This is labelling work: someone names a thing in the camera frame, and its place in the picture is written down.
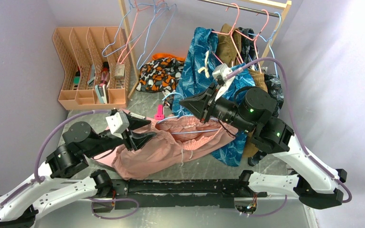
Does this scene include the brown shorts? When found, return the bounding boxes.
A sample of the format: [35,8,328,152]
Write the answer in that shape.
[215,23,269,159]

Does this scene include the purple cable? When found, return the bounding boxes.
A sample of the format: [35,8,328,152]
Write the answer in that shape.
[225,57,353,203]
[0,109,112,228]

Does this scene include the pink shorts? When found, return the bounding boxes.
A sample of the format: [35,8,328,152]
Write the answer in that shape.
[106,120,238,180]

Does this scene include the wooden clothes rack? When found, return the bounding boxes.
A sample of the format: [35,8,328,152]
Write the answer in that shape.
[118,0,292,98]

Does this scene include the dark grey patterned shorts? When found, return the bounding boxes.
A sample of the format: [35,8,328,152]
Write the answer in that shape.
[234,27,284,167]

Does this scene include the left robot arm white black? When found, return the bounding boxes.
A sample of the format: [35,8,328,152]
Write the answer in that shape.
[0,110,155,228]

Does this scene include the pink hanger with blue shorts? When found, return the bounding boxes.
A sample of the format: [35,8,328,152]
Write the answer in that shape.
[212,3,242,67]

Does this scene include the orange camouflage shorts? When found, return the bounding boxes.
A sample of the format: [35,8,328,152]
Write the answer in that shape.
[135,53,185,95]

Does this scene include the blue hanger with grey shorts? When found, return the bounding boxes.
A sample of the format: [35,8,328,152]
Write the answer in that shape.
[248,12,282,78]

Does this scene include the light blue wire hanger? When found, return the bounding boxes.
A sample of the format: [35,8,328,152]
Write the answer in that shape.
[155,105,221,134]

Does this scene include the pink hanger with brown shorts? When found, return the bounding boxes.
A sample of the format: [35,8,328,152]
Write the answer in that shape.
[232,9,270,63]

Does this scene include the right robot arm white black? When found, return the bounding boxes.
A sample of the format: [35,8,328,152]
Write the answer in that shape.
[180,83,347,209]

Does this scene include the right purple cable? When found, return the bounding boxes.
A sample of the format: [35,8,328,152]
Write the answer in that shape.
[225,57,353,203]

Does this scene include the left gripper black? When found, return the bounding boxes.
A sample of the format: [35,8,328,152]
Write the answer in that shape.
[85,112,158,158]

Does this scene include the peach plastic file organizer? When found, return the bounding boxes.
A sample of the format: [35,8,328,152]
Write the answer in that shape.
[52,27,131,110]

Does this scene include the pink hanger on left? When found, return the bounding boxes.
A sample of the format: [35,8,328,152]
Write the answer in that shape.
[118,0,168,67]

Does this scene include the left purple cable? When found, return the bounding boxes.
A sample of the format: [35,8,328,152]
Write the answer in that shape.
[0,109,112,228]

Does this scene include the blue shark print shorts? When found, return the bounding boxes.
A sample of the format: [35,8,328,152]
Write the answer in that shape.
[172,27,255,167]

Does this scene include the pink flat board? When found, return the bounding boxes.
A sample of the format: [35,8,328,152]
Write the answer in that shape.
[92,109,143,164]

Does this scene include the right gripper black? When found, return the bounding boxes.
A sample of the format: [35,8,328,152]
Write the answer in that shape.
[180,82,254,133]

